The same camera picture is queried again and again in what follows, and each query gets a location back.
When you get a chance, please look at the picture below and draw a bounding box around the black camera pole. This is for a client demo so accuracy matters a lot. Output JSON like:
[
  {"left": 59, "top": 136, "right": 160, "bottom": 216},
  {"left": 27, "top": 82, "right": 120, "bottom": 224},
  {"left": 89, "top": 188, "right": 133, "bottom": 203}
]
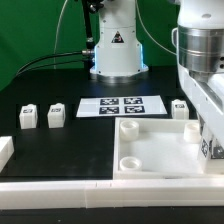
[{"left": 81, "top": 0, "right": 100, "bottom": 49}]

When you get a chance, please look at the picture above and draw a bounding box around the grey thin cable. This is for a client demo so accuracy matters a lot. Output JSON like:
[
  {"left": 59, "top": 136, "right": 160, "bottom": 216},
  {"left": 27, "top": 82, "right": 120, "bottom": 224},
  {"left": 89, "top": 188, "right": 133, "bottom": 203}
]
[{"left": 53, "top": 0, "right": 70, "bottom": 70}]

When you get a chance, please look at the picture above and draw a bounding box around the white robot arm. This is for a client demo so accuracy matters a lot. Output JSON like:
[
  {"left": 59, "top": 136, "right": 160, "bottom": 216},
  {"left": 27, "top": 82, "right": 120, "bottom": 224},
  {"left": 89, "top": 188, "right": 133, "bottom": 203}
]
[{"left": 90, "top": 0, "right": 224, "bottom": 144}]

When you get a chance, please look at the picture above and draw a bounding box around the marker sheet with tags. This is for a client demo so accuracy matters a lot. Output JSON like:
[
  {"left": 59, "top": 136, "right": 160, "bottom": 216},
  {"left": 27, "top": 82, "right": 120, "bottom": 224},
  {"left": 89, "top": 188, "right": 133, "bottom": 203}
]
[{"left": 76, "top": 96, "right": 167, "bottom": 117}]

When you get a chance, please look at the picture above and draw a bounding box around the white left fence block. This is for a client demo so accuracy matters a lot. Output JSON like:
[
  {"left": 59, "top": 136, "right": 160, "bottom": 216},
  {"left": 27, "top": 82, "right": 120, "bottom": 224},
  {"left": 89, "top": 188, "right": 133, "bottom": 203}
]
[{"left": 0, "top": 136, "right": 14, "bottom": 172}]

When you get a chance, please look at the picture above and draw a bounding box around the white square tabletop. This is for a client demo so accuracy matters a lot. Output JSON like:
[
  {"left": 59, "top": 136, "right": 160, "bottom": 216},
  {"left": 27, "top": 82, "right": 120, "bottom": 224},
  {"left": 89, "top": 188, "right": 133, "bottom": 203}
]
[{"left": 113, "top": 118, "right": 224, "bottom": 179}]

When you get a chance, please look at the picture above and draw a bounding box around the black cable pair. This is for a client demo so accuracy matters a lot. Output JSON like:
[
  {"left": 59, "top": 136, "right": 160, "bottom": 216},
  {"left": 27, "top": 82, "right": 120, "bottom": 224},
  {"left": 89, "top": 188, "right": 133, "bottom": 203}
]
[{"left": 14, "top": 49, "right": 96, "bottom": 77}]

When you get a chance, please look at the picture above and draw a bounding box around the white front fence rail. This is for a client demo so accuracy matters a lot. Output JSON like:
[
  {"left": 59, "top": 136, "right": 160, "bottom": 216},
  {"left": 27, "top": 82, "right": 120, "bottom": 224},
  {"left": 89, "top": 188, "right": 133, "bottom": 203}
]
[{"left": 0, "top": 178, "right": 224, "bottom": 210}]

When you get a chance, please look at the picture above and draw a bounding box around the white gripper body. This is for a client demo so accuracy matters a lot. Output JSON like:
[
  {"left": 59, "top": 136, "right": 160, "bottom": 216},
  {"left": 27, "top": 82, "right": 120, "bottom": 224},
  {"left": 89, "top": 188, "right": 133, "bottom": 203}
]
[{"left": 178, "top": 65, "right": 224, "bottom": 140}]

